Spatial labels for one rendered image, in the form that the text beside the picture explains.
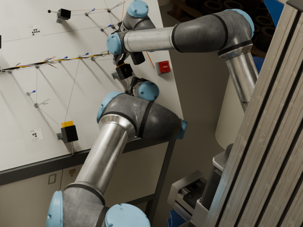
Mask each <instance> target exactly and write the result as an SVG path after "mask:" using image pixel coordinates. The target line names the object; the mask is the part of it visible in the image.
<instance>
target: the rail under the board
mask: <svg viewBox="0 0 303 227"><path fill-rule="evenodd" d="M173 140H177V139H172V140H170V141H173ZM165 142H169V141H151V140H146V139H142V138H140V137H135V138H134V139H133V140H132V141H131V142H129V143H126V145H125V147H124V150H123V152H122V154H123V153H127V152H130V151H134V150H138V149H142V148H146V147H149V146H153V145H157V144H161V143H165ZM90 150H91V149H88V150H83V151H79V152H75V153H74V154H75V156H74V157H72V153H71V154H67V155H63V156H59V157H55V158H51V159H47V160H43V161H39V162H35V163H31V164H27V165H23V166H19V167H15V168H11V169H7V170H3V171H0V186H1V185H5V184H9V183H12V182H17V181H20V180H24V179H27V178H31V177H35V176H39V175H43V174H46V173H51V172H54V171H58V170H62V169H65V168H70V167H73V166H77V165H81V164H84V162H85V160H86V158H87V156H88V154H89V152H90Z"/></svg>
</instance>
